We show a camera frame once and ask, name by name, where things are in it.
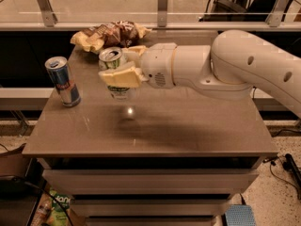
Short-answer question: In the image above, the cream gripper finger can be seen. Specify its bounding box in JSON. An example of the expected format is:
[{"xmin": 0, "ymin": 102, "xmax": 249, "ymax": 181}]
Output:
[
  {"xmin": 122, "ymin": 45, "xmax": 148, "ymax": 67},
  {"xmin": 99, "ymin": 61, "xmax": 149, "ymax": 88}
]

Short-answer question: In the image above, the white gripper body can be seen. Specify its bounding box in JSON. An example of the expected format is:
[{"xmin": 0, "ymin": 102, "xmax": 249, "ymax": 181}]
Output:
[{"xmin": 140, "ymin": 42, "xmax": 177, "ymax": 89}]

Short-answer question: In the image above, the white green 7up can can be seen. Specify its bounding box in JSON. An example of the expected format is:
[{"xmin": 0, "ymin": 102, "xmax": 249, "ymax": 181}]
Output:
[{"xmin": 99, "ymin": 47, "xmax": 135, "ymax": 101}]

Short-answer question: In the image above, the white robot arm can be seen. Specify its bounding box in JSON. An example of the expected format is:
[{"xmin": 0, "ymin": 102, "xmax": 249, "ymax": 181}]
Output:
[{"xmin": 99, "ymin": 30, "xmax": 301, "ymax": 117}]

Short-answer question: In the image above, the brown chip bag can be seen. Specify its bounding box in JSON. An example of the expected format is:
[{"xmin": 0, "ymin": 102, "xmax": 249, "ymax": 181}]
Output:
[{"xmin": 71, "ymin": 21, "xmax": 151, "ymax": 54}]

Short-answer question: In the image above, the blue silver Red Bull can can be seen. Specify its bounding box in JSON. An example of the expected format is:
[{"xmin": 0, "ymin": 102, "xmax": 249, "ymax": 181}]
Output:
[{"xmin": 45, "ymin": 56, "xmax": 81, "ymax": 107}]

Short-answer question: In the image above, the green snack bag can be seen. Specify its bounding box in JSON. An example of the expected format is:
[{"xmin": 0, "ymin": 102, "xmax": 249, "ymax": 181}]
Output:
[{"xmin": 45, "ymin": 188, "xmax": 72, "ymax": 226}]

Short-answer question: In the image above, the grey drawer cabinet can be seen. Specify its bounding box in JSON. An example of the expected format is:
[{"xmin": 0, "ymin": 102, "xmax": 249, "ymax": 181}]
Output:
[{"xmin": 24, "ymin": 49, "xmax": 277, "ymax": 226}]

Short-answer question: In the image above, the black chair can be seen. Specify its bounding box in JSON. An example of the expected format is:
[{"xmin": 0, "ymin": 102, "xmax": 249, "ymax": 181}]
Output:
[{"xmin": 199, "ymin": 0, "xmax": 277, "ymax": 22}]

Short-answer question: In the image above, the glass railing with metal posts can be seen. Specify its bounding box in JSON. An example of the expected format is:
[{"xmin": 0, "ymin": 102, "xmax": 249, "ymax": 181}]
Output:
[{"xmin": 0, "ymin": 0, "xmax": 301, "ymax": 32}]

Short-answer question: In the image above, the brown cardboard box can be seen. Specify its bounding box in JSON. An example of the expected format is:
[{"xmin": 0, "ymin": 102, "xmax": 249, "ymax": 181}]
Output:
[{"xmin": 0, "ymin": 144, "xmax": 30, "ymax": 177}]

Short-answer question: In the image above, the black power strip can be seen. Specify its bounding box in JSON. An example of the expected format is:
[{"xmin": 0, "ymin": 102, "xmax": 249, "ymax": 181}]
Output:
[{"xmin": 282, "ymin": 153, "xmax": 301, "ymax": 200}]

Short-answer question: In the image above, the blue perforated box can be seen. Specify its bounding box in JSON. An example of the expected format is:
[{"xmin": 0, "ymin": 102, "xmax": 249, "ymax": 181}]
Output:
[{"xmin": 224, "ymin": 205, "xmax": 256, "ymax": 226}]

